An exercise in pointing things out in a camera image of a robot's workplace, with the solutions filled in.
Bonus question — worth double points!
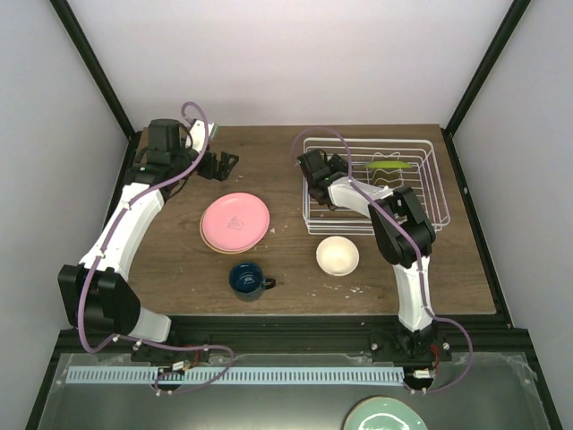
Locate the black right frame post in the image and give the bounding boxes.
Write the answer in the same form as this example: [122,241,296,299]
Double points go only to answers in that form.
[446,0,532,135]

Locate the green plate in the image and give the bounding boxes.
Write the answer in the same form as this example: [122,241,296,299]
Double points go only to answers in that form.
[364,160,411,169]

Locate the black left frame post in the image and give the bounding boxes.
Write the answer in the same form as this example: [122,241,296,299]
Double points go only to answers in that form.
[49,0,135,139]

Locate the light blue slotted strip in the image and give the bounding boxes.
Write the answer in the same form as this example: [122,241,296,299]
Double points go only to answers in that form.
[65,365,405,386]

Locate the dark blue mug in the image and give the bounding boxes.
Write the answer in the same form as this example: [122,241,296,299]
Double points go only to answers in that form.
[228,262,277,302]

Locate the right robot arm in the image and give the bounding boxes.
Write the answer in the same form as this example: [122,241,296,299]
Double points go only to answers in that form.
[296,150,436,361]

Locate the tan bottom plate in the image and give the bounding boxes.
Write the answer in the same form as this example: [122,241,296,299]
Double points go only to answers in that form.
[199,215,254,255]

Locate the teal plate on wood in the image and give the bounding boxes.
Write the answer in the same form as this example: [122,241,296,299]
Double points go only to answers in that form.
[342,396,428,430]

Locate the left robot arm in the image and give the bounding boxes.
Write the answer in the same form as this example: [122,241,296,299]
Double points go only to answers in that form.
[57,150,238,362]

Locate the pink plate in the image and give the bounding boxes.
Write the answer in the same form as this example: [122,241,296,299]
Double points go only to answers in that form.
[202,193,270,251]

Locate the white wire dish rack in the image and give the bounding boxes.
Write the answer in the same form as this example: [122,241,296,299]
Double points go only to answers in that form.
[303,137,450,236]

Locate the beige floral bowl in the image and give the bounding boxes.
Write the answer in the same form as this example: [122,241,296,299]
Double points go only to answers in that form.
[315,236,360,277]

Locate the black frame post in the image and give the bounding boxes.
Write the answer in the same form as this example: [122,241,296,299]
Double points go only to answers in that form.
[49,0,135,139]
[446,0,532,135]

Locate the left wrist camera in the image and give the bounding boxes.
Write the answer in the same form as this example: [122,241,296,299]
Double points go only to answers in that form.
[185,119,218,152]

